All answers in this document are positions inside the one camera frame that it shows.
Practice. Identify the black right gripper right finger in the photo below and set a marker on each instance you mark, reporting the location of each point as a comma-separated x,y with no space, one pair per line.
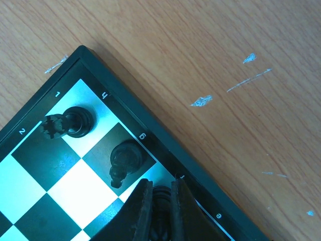
187,220

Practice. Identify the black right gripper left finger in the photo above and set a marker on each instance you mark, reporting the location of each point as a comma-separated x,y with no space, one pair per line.
133,220

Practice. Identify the black bishop piece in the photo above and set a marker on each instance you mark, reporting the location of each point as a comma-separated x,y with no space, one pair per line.
160,227

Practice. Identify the black knight piece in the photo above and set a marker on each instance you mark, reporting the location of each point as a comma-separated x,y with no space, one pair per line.
126,158

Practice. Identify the black rook piece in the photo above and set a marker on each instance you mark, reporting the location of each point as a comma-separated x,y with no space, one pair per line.
75,122

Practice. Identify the black white chess board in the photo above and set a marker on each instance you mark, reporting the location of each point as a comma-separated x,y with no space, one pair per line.
60,189

